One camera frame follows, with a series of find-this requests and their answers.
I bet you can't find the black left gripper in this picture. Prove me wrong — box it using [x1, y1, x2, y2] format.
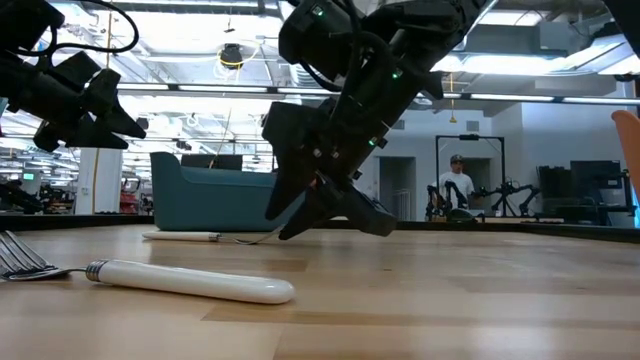
[0, 49, 147, 154]

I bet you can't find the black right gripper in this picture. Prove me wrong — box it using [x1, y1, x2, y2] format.
[278, 54, 444, 240]

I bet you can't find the person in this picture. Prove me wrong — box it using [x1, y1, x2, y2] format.
[438, 153, 476, 211]

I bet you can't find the black monitor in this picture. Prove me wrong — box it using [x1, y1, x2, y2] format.
[179, 153, 245, 172]
[569, 159, 626, 194]

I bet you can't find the black station frame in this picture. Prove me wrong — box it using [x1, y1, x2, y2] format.
[434, 133, 506, 221]

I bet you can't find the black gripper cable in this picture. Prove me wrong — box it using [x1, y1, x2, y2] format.
[9, 0, 140, 56]

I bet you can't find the silver ventilation duct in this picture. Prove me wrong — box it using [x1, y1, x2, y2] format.
[287, 59, 331, 91]

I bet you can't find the dark teal plastic bin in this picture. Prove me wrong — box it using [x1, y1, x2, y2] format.
[149, 151, 306, 232]

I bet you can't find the white pillar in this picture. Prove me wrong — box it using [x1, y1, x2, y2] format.
[74, 147, 124, 215]

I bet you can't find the black metal table frame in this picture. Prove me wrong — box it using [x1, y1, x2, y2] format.
[0, 213, 640, 245]

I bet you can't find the white-handled fork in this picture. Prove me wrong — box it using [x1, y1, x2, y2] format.
[142, 224, 287, 246]
[0, 229, 296, 305]

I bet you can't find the long LED light bar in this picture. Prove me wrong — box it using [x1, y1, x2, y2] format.
[117, 82, 640, 107]

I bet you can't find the orange plastic bin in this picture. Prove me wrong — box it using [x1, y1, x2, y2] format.
[610, 109, 640, 201]

